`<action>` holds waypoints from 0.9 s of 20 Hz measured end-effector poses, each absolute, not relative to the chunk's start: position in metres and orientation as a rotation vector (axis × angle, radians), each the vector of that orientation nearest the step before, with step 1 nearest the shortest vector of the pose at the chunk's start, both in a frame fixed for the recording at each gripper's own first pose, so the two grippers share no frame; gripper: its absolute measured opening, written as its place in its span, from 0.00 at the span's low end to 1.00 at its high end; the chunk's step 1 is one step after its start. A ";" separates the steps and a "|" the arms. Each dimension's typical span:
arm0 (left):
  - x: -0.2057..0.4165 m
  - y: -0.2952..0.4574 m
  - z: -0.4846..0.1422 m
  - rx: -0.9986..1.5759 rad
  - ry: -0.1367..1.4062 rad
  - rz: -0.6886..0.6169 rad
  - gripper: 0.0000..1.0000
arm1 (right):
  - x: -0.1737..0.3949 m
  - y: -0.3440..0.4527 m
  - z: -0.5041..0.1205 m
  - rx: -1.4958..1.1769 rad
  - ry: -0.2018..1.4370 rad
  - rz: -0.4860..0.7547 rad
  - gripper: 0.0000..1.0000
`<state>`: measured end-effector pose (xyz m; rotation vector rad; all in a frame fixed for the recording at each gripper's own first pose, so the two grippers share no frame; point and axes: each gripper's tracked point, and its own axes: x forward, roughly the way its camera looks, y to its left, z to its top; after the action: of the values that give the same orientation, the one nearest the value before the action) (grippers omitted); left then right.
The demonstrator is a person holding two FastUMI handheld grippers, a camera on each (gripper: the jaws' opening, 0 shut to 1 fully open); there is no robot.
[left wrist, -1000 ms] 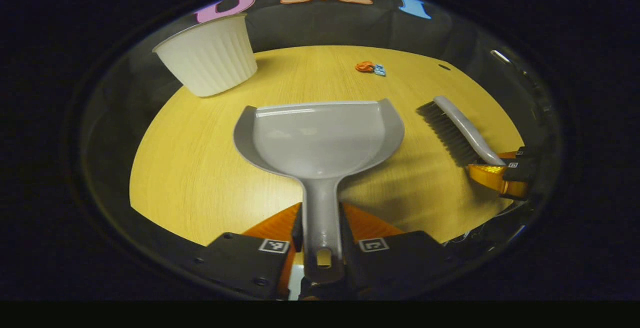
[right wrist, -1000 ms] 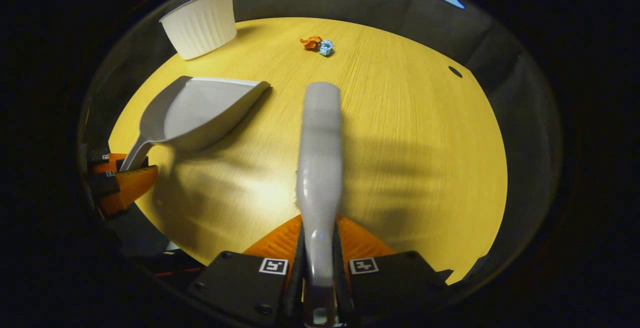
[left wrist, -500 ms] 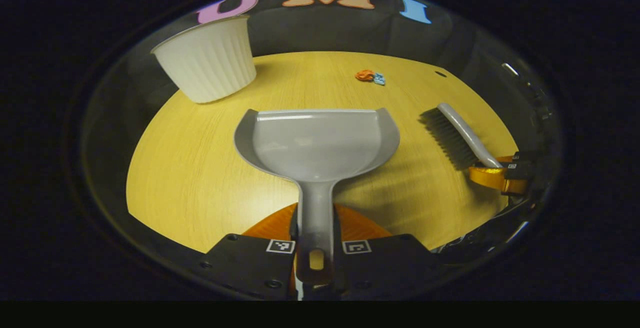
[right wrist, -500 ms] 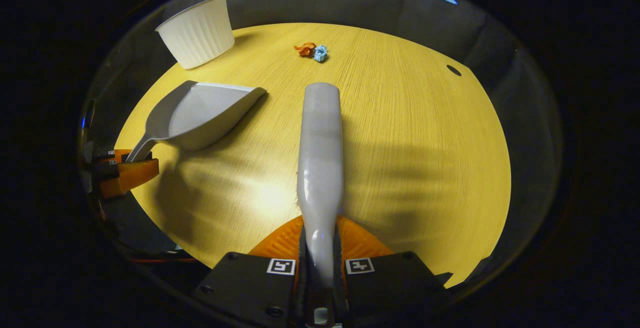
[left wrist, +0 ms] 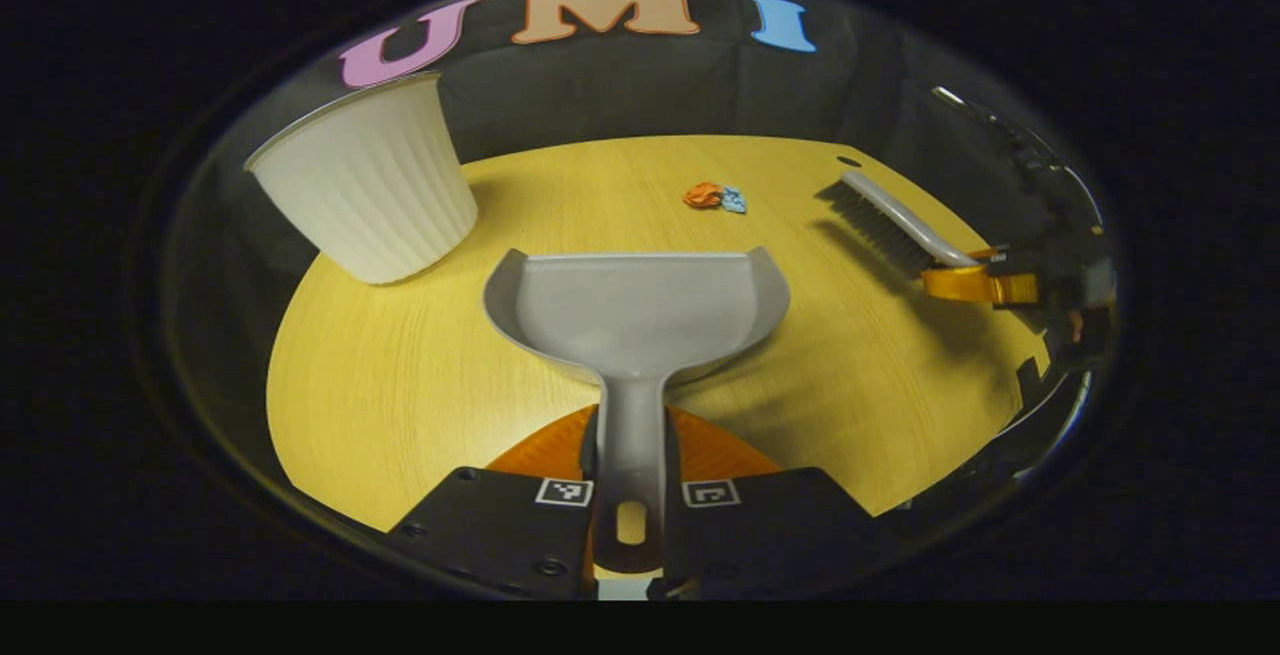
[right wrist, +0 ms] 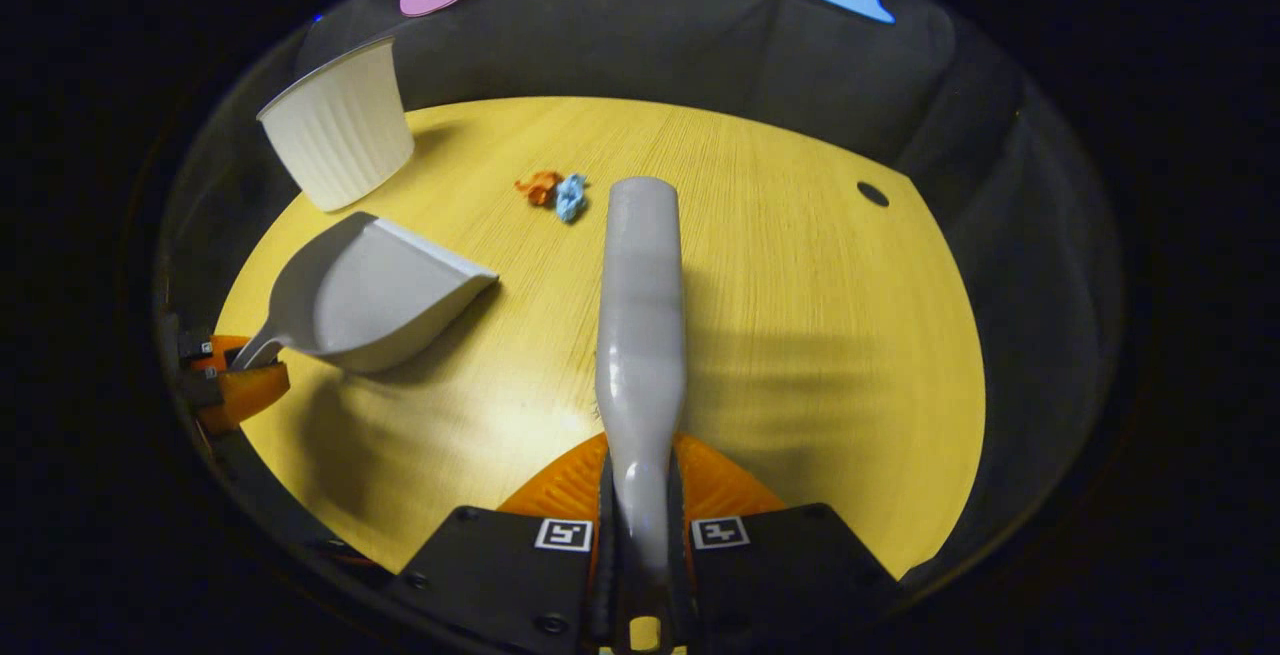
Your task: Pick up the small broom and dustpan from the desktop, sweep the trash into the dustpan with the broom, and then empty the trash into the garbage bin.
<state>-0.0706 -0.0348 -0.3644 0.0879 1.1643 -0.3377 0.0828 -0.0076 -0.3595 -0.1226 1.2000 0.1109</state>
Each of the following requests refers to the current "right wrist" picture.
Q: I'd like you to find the small grey broom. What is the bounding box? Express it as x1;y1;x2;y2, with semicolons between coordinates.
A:
595;175;687;581

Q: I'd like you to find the black backdrop cloth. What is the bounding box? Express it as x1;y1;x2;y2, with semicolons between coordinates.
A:
155;0;1126;596

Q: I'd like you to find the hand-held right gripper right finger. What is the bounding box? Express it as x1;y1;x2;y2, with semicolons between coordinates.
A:
670;435;901;652

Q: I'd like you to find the blue paper scrap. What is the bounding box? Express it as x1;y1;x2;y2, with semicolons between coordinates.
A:
555;173;590;224

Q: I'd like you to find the white ribbed garbage bin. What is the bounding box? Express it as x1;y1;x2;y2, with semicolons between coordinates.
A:
257;35;416;213

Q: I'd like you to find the orange paper scrap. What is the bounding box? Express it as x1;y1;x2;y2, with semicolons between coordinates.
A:
515;171;562;207

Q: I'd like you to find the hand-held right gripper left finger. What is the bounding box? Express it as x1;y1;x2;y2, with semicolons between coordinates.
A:
395;432;613;652

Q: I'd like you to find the grey plastic dustpan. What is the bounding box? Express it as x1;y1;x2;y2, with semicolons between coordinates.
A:
230;212;501;374

